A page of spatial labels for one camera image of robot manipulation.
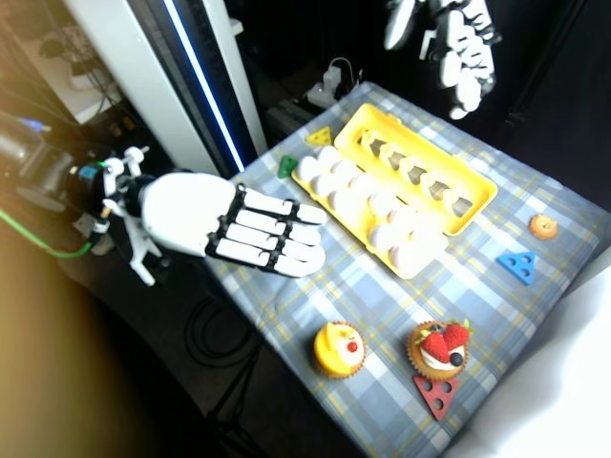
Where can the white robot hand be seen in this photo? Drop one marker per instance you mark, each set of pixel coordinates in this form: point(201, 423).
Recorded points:
point(458, 52)
point(181, 210)

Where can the yellow egg carton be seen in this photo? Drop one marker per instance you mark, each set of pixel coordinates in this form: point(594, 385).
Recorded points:
point(410, 143)

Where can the green triangle block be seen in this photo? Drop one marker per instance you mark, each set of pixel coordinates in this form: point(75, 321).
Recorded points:
point(288, 167)

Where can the white power adapter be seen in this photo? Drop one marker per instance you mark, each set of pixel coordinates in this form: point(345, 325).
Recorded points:
point(331, 78)

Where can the white column with blue strip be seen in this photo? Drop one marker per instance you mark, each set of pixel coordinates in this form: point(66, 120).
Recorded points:
point(143, 71)

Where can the yellow triangle block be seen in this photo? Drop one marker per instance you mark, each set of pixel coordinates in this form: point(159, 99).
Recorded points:
point(321, 137)

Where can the orange toy cookie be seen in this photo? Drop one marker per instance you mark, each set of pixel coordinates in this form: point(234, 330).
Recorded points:
point(543, 226)

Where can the yellow toy cupcake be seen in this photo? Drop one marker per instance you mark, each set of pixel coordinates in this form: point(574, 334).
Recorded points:
point(339, 350)

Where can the blue triangle block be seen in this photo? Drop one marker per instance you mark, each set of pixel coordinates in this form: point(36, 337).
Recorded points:
point(519, 264)

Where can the blue plaid cloth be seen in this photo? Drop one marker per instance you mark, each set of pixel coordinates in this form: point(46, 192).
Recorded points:
point(382, 305)

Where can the strawberry toy cupcake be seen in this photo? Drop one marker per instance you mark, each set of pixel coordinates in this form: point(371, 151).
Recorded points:
point(441, 350)

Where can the red triangle block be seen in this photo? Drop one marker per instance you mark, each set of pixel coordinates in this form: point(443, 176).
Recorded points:
point(436, 393)

